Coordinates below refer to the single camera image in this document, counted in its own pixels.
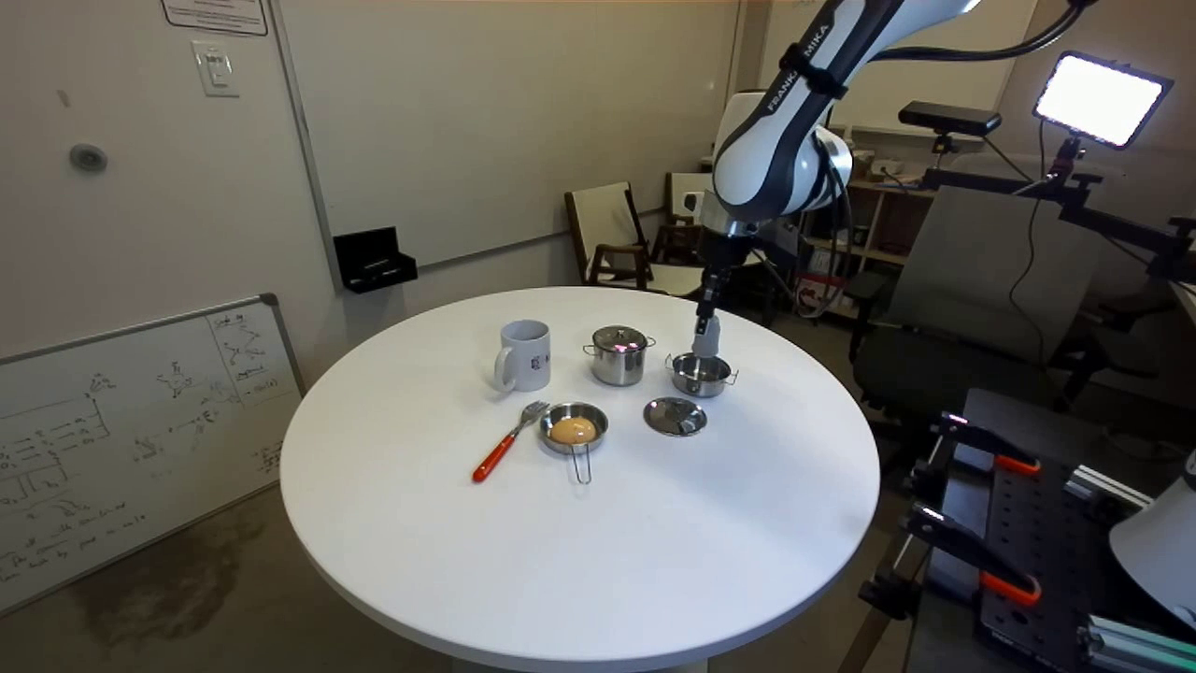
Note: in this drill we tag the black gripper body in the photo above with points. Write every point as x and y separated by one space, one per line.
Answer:
719 261

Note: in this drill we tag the grey salt shaker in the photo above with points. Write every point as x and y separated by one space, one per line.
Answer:
709 338

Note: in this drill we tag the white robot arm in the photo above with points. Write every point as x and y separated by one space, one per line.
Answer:
773 149

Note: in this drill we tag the uncovered steel pot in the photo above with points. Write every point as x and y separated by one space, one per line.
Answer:
702 374

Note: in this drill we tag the covered steel pot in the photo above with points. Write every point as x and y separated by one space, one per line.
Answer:
620 355

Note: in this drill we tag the steel pot lid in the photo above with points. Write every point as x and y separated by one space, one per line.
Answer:
675 415

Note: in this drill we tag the wooden chair white cushion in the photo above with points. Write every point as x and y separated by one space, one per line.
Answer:
612 229

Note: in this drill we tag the yellow ball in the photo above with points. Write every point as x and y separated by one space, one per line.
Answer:
572 429

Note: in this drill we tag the cluttered shelf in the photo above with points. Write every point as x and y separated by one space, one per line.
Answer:
893 210

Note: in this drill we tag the white mug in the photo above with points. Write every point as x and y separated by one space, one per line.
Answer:
525 355

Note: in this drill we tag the grey office chair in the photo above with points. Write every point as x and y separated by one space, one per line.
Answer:
984 301

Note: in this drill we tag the black marker tray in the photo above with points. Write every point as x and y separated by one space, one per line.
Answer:
374 258

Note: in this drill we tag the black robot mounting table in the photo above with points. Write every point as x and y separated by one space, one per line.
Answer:
1058 526

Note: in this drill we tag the LED light panel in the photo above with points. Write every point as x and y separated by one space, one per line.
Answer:
1104 99

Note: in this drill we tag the leaning whiteboard with drawings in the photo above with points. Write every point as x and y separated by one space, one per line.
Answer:
124 451

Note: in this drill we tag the wall mounted whiteboard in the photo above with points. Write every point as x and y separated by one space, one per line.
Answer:
498 126

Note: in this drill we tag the black camera bar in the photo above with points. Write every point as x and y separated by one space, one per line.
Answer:
950 118

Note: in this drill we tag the aluminium rail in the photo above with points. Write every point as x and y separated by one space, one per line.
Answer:
1136 645

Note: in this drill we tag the white light switch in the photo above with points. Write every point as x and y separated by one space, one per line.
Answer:
214 68

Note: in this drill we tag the framed wall sign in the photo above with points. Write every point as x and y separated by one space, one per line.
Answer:
214 12

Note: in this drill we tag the round dark wall stopper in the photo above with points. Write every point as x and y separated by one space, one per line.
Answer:
88 159

